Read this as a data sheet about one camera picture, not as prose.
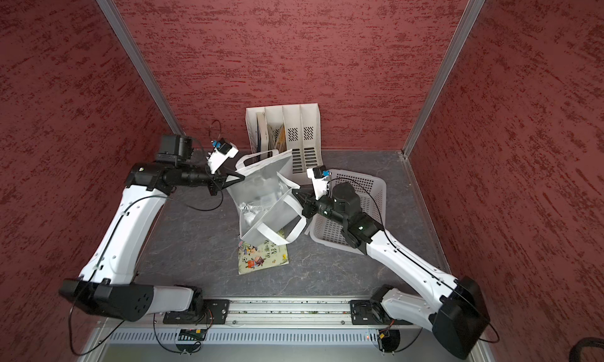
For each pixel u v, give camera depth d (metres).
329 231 0.92
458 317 0.38
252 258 0.85
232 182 0.65
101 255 0.40
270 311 0.76
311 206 0.63
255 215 0.89
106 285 0.38
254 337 0.77
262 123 0.98
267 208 0.87
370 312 0.67
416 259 0.47
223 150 0.58
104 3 0.73
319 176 0.61
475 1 0.72
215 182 0.59
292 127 1.13
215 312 0.74
